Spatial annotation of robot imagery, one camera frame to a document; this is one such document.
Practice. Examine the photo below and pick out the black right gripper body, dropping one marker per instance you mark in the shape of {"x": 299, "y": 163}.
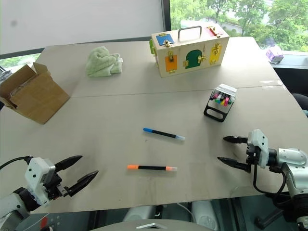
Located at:
{"x": 252, "y": 155}

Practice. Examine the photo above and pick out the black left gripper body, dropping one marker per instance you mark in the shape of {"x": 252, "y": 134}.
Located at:
{"x": 54, "y": 186}

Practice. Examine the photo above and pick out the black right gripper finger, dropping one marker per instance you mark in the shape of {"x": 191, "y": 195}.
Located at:
{"x": 234, "y": 139}
{"x": 232, "y": 163}

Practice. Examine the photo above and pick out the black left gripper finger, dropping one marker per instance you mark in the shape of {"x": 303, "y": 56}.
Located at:
{"x": 68, "y": 161}
{"x": 84, "y": 180}

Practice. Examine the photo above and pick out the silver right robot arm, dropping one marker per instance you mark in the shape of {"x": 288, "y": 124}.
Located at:
{"x": 292, "y": 158}

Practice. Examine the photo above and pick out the black pen box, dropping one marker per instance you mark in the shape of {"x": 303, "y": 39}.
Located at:
{"x": 220, "y": 110}

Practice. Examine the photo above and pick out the orange capped black pen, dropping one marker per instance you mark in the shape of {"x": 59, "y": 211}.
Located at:
{"x": 151, "y": 167}

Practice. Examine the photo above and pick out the blue capped black pen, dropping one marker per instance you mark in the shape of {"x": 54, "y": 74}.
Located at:
{"x": 163, "y": 134}

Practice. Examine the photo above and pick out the open cardboard box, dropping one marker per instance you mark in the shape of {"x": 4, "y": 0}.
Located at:
{"x": 33, "y": 96}

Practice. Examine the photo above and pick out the wooden lock activity box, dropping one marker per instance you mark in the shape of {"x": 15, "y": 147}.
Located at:
{"x": 192, "y": 55}

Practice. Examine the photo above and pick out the white rounded robot leg cover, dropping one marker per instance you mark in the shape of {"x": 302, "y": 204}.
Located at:
{"x": 204, "y": 214}
{"x": 139, "y": 214}

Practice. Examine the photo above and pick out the dark chair back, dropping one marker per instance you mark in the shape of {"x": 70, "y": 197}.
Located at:
{"x": 301, "y": 101}

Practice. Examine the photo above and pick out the grey curved robot torso edge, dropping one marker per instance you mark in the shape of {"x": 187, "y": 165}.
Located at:
{"x": 144, "y": 225}

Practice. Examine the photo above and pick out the purple tissue pack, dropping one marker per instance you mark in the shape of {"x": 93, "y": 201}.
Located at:
{"x": 274, "y": 55}

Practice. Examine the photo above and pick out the light green towel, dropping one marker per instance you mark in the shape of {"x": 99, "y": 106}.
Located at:
{"x": 102, "y": 62}

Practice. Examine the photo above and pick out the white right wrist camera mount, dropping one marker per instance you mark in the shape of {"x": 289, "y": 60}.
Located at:
{"x": 261, "y": 146}

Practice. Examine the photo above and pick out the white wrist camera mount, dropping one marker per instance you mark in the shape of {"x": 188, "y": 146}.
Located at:
{"x": 261, "y": 146}
{"x": 36, "y": 173}

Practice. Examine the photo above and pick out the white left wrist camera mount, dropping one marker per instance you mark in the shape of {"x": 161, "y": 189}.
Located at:
{"x": 36, "y": 173}

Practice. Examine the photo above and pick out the black bracket under table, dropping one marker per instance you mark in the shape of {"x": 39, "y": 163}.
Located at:
{"x": 268, "y": 217}

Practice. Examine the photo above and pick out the black window frame post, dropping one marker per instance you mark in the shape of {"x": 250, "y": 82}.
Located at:
{"x": 166, "y": 16}

